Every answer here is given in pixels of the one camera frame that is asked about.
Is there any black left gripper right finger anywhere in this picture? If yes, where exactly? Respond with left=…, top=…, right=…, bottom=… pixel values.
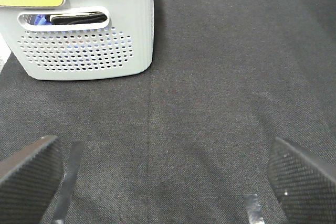
left=267, top=137, right=335, bottom=223

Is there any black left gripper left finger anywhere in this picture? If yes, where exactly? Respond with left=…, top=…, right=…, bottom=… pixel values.
left=1, top=135, right=63, bottom=223

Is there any right black tape strip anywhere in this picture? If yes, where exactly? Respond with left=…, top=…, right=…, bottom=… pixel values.
left=244, top=194, right=265, bottom=224

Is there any black tape strip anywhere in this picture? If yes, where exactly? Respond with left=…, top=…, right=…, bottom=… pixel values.
left=244, top=194, right=265, bottom=224
left=51, top=141, right=85, bottom=223

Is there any left black tape strip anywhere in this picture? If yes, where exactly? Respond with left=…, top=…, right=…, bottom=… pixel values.
left=51, top=141, right=85, bottom=223

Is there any blue cloth in basket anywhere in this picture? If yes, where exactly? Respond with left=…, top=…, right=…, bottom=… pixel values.
left=33, top=14, right=52, bottom=26

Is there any grey perforated laundry basket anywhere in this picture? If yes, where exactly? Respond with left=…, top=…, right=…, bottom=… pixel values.
left=1, top=0, right=154, bottom=81

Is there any black cloth in basket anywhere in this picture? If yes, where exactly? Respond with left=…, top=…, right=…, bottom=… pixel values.
left=49, top=12, right=108, bottom=25

